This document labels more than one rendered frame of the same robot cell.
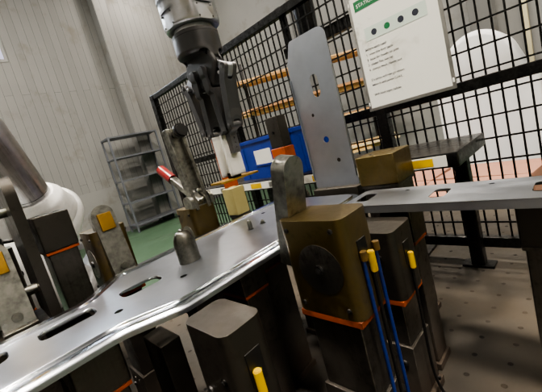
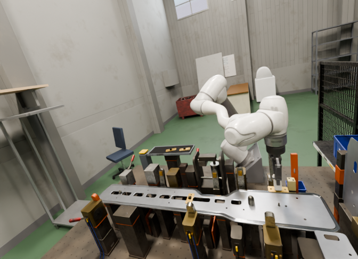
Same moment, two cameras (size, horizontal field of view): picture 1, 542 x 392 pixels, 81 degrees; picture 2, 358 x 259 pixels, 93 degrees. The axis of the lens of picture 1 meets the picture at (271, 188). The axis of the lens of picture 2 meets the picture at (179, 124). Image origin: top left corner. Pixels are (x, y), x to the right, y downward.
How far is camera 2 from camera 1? 71 cm
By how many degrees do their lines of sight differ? 66
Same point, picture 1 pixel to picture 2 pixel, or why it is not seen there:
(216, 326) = (233, 233)
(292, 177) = (269, 219)
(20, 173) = not seen: hidden behind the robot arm
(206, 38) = (274, 152)
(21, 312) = (217, 186)
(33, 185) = not seen: hidden behind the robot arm
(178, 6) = (266, 141)
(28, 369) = (209, 209)
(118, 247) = (241, 180)
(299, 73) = (350, 154)
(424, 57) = not seen: outside the picture
